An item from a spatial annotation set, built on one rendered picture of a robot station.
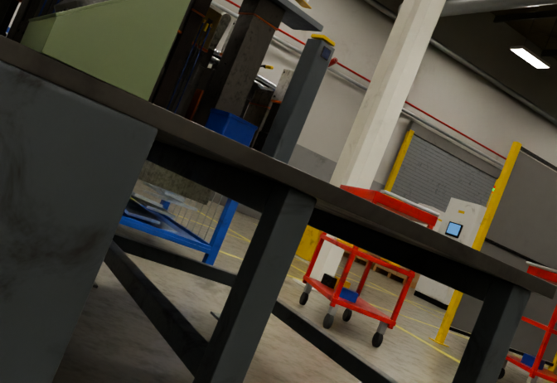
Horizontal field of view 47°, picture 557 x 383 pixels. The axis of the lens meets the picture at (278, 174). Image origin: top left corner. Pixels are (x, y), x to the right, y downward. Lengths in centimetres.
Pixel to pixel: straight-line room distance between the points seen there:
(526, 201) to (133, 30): 566
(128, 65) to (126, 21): 8
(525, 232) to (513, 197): 40
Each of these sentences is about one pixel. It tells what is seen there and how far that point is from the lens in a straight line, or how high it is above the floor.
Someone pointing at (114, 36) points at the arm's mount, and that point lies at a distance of 121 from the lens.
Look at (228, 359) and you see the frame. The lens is 146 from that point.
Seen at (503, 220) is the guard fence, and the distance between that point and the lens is 642.
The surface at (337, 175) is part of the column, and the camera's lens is 935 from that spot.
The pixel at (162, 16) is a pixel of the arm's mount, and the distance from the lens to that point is 124.
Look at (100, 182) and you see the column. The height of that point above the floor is 53.
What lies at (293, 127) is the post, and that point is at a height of 86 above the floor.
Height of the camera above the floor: 61
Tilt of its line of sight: 3 degrees up
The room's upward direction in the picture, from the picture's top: 22 degrees clockwise
